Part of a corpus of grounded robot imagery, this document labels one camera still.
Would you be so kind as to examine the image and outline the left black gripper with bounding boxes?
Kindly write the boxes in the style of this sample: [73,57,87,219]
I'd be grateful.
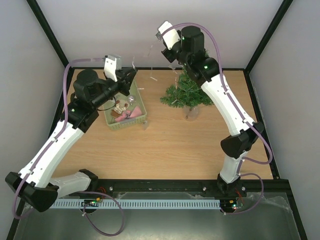
[91,67,138,109]

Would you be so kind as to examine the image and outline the green plastic basket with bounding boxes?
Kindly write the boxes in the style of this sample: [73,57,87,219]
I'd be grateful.
[102,80,147,130]

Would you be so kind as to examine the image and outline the clear led light string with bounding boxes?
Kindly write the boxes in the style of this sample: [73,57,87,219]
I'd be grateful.
[129,41,183,132]

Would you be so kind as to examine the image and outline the small green christmas tree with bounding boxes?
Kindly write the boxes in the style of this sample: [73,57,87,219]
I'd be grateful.
[160,64,214,122]

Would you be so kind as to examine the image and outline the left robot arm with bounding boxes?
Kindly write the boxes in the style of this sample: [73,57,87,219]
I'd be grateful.
[5,67,137,212]

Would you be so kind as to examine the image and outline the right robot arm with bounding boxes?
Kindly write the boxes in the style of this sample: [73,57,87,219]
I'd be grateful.
[157,21,265,196]

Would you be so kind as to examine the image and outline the brown gingerbread ornament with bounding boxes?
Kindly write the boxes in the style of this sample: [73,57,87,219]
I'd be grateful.
[110,99,130,118]

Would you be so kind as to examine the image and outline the pink ornaments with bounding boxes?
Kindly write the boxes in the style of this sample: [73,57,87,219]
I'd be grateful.
[115,105,143,123]

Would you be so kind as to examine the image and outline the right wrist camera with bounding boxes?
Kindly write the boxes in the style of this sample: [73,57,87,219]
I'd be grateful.
[155,20,181,50]

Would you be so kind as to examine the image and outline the purple loop cable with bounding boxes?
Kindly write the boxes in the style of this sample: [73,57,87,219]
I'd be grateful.
[81,192,125,237]

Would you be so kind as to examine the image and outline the white slotted cable duct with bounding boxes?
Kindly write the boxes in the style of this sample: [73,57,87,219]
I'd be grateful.
[50,199,221,210]

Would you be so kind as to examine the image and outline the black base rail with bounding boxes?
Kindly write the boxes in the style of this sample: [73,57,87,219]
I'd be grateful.
[89,179,292,199]

